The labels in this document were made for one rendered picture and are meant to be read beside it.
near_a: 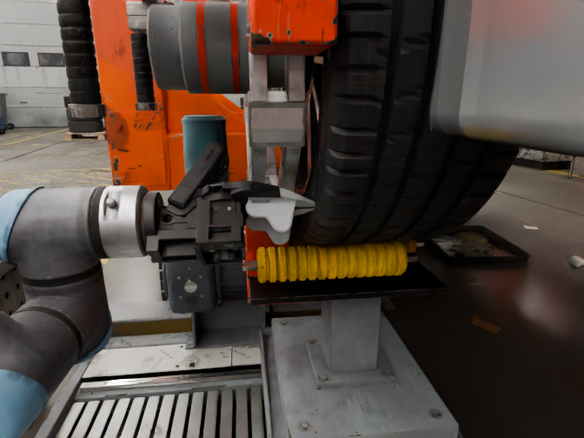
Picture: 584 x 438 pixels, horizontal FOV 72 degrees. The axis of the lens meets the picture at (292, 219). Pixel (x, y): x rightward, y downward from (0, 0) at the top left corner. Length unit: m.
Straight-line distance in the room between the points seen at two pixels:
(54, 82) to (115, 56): 12.98
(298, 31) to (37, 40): 14.00
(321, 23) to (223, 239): 0.25
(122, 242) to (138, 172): 0.71
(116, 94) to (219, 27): 0.58
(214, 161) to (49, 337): 0.28
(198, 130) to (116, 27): 0.48
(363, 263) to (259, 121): 0.31
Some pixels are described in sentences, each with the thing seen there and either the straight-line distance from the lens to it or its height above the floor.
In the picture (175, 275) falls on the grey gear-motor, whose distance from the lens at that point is 1.05.
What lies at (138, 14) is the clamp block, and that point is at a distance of 0.91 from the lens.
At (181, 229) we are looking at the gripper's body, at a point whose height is 0.62.
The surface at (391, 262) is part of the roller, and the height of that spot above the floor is 0.52.
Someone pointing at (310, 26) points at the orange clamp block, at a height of 0.83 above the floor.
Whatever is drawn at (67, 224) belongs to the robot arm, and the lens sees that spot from 0.52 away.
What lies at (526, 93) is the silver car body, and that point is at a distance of 0.27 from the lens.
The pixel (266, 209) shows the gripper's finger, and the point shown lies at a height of 0.64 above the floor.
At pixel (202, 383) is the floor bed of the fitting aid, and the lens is 1.14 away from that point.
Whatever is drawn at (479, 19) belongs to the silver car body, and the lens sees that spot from 0.32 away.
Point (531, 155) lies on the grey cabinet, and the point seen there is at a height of 0.15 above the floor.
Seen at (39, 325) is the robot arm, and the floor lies 0.54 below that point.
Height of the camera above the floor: 0.77
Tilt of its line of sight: 16 degrees down
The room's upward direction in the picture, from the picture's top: straight up
